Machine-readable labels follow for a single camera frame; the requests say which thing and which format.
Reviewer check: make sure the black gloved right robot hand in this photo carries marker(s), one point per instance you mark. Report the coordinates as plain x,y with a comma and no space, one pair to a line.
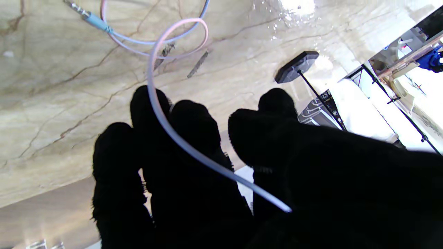
311,193

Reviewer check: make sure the black T-bar rack hexagon base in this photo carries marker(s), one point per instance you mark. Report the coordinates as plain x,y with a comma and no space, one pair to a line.
296,65

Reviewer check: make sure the dark grey office chair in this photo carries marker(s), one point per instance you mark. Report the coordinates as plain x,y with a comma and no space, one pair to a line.
318,110

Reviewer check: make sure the black background tripod stand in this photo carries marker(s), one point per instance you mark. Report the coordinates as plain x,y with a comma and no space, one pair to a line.
391,100

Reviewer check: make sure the brown wooden conference table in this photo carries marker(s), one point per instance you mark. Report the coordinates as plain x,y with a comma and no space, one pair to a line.
41,214

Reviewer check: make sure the blue background object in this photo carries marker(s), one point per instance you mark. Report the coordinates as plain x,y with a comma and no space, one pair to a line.
431,59

